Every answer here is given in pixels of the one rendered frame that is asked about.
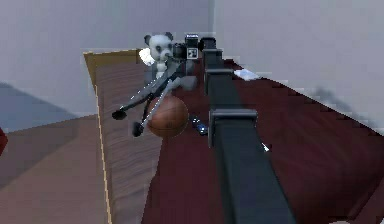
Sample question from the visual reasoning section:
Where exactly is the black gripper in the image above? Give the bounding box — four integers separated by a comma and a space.
111, 42, 188, 138

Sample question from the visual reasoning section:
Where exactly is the black and white panda teddy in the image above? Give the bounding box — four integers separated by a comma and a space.
143, 31, 198, 98

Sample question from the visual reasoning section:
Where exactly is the brown basketball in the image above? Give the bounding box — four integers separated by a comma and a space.
146, 95, 190, 139

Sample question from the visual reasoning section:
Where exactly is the red object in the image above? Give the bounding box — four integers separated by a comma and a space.
0, 126, 9, 157

